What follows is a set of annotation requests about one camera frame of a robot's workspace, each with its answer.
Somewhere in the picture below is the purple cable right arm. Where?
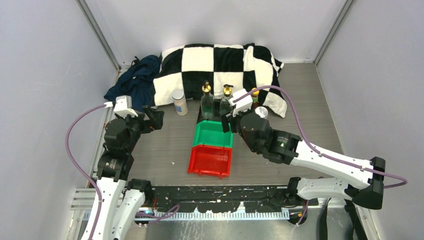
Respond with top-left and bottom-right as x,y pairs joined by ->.
233,85 -> 409,226

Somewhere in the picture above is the silver-lid spice jar right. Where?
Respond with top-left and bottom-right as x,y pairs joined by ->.
254,106 -> 269,119

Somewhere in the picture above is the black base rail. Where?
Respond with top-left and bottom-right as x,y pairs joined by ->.
144,185 -> 306,213

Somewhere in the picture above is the black strap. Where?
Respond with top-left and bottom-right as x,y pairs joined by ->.
318,197 -> 369,240

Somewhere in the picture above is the dark blue cloth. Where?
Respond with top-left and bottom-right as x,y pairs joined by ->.
104,55 -> 161,112

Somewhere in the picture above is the silver-lid spice jar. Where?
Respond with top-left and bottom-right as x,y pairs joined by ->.
254,106 -> 269,119
171,89 -> 188,116

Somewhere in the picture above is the gold-top oil bottle brown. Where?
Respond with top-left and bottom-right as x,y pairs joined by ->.
219,84 -> 234,116

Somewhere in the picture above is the yellow-capped sauce bottle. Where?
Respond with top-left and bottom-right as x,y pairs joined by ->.
251,87 -> 260,110

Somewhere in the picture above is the black plastic bin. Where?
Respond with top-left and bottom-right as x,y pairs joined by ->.
196,100 -> 222,124

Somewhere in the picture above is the red plastic bin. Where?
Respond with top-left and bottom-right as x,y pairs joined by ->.
187,144 -> 232,179

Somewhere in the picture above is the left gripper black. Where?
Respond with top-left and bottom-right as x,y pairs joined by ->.
117,104 -> 164,152

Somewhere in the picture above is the gold-top clear glass bottle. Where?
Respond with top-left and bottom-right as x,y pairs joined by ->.
200,80 -> 214,120

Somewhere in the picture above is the green plastic bin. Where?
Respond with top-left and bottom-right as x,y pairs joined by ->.
192,120 -> 234,148

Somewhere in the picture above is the black white checkered blanket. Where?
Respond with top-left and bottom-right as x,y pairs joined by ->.
150,43 -> 284,106

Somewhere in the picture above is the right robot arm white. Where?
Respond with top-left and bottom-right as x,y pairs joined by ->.
221,110 -> 386,210

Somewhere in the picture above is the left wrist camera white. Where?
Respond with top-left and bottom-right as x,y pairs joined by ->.
103,95 -> 139,118

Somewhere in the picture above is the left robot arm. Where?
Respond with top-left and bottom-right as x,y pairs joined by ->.
81,105 -> 165,240

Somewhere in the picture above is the silver-lid spice jar left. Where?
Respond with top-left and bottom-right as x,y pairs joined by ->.
171,89 -> 188,116

